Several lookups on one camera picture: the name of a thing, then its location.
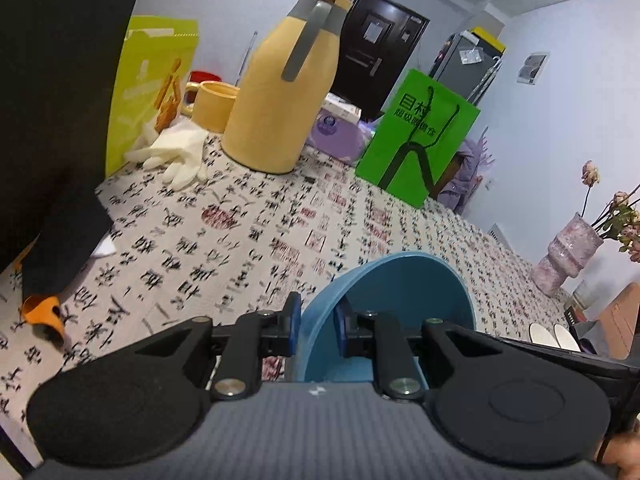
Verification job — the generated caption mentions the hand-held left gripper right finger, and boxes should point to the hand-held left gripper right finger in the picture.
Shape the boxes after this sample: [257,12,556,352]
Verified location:
[334,299,501,402]

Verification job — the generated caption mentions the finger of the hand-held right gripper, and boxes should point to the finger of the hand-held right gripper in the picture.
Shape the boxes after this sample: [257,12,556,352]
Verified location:
[479,335,601,376]

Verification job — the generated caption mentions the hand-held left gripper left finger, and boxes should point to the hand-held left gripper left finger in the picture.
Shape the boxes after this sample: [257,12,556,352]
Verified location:
[132,291,302,401]

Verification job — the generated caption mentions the white bowl with black rim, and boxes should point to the white bowl with black rim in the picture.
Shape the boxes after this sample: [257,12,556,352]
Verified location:
[553,323,581,353]

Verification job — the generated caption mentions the blue bowl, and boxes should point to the blue bowl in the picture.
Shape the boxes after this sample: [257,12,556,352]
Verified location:
[295,252,476,391]

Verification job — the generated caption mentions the person's right hand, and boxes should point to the person's right hand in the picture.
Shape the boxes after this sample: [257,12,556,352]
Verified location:
[597,432,640,478]

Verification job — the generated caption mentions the grey and purple cloth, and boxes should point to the grey and purple cloth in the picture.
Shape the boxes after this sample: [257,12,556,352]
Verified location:
[575,320,608,356]

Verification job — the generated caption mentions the clear drinking glass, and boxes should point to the clear drinking glass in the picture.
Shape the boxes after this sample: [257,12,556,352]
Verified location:
[567,277,601,321]

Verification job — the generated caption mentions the pink textured vase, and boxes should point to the pink textured vase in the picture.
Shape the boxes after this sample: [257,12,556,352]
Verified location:
[531,212,605,298]

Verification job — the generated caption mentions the printed calligraphy tablecloth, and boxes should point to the printed calligraphy tablecloth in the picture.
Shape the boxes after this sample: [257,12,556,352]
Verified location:
[0,127,601,466]

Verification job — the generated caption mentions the dried pink rose bouquet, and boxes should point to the dried pink rose bouquet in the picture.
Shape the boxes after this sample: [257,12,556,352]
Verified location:
[580,160,640,263]

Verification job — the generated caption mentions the purple puffer jacket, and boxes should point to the purple puffer jacket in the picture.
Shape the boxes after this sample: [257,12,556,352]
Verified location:
[437,127,496,216]

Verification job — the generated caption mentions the green paper bag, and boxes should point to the green paper bag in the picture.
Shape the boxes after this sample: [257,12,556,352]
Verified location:
[355,69,481,208]

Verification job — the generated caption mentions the purple tissue pack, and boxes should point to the purple tissue pack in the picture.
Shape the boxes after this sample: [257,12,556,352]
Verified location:
[306,105,386,166]

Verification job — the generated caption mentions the white paper scrap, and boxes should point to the white paper scrap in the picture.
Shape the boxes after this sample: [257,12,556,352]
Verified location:
[92,235,118,259]

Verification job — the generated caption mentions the white rubber glove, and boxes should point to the white rubber glove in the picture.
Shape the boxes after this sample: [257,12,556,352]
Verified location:
[125,121,208,186]

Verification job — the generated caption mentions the yellow thermos jug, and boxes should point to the yellow thermos jug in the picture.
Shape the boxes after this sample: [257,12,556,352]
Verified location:
[221,0,352,175]

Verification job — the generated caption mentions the white flat box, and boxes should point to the white flat box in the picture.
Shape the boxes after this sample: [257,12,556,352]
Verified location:
[322,92,363,123]

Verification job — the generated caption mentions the yellow mug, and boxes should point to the yellow mug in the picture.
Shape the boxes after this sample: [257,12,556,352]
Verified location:
[180,80,242,133]

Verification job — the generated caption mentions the dark entrance door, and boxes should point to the dark entrance door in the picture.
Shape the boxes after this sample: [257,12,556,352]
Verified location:
[332,0,431,118]

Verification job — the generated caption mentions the grey refrigerator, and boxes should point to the grey refrigerator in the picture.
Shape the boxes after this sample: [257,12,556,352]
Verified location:
[430,31,506,111]

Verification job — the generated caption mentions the yellow-green snack bag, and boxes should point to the yellow-green snack bag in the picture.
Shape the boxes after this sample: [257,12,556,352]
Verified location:
[105,15,199,178]

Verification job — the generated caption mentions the yellow box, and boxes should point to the yellow box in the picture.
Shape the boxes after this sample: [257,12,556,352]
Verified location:
[470,26,507,53]

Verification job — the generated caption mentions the black paper bag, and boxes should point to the black paper bag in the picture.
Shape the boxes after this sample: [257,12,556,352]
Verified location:
[0,0,153,296]

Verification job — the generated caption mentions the grey wall panel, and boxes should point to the grey wall panel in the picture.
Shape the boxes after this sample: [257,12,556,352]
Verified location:
[516,51,550,85]

